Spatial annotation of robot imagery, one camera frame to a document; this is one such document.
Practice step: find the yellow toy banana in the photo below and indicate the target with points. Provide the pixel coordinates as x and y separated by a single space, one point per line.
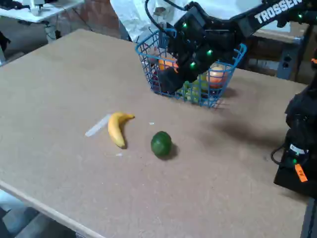
115 131

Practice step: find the white basket tag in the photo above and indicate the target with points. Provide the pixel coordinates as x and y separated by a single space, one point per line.
151 49

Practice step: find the round green toy fruit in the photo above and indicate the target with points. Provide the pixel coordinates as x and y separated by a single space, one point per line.
161 143

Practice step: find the dark red toy fruit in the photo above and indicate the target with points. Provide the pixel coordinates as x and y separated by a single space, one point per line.
155 83

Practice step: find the green toy grapes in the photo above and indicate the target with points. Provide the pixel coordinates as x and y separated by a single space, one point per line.
193 93

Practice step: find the orange toy fruit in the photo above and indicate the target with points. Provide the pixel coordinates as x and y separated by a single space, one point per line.
164 64

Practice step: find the long white tape strip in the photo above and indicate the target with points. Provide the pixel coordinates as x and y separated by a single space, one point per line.
95 129

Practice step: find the red-orange toy pomegranate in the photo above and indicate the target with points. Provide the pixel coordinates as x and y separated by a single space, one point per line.
217 77

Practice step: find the white plastic sheet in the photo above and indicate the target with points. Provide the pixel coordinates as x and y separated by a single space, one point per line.
133 15

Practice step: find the black power outlet box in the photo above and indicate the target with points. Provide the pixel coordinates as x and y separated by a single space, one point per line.
286 62

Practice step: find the wooden workbench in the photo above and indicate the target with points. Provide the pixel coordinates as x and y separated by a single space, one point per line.
277 34

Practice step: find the orange base label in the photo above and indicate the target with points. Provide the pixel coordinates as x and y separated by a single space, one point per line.
301 173

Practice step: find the white background table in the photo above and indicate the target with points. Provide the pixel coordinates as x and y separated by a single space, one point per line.
49 11

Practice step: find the white device on table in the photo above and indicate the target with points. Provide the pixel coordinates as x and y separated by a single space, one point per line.
36 8

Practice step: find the small black camera box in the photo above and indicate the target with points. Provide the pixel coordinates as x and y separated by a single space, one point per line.
190 19

